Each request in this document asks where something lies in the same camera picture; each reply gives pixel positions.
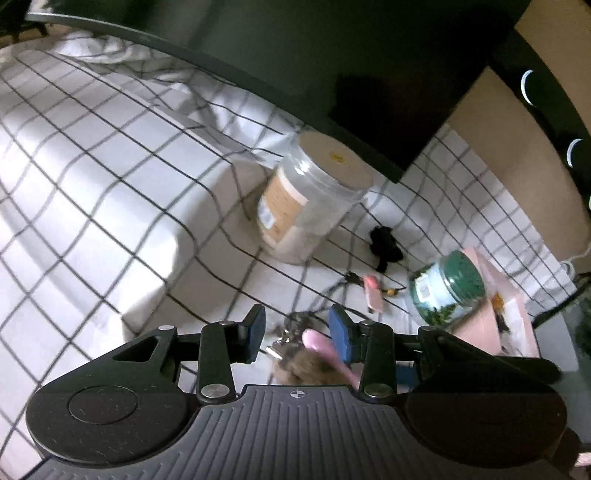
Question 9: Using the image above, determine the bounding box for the white lid clear jar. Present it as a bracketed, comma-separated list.
[255, 131, 375, 265]

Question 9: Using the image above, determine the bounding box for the brown furry keychain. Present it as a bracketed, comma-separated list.
[265, 314, 359, 387]

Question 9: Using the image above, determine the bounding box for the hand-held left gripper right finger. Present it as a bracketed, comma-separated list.
[329, 305, 504, 402]

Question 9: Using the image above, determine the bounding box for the black computer case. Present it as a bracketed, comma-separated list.
[534, 277, 591, 372]

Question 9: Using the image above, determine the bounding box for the pink square box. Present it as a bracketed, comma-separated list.
[449, 246, 542, 360]

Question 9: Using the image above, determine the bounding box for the white power cable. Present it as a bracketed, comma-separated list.
[560, 244, 591, 278]

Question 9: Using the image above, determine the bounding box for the black computer monitor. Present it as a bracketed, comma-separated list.
[25, 0, 533, 185]

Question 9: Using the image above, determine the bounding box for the green lid glass jar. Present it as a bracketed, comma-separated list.
[408, 249, 486, 329]

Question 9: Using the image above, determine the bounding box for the black lit curved bar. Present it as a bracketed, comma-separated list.
[488, 44, 591, 208]

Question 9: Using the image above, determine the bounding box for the black grid white tablecloth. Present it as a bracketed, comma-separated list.
[0, 28, 580, 464]

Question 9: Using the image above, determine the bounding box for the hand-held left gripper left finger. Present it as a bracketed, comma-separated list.
[113, 305, 267, 403]

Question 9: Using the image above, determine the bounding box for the black hair scrunchie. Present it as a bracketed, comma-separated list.
[368, 226, 404, 273]

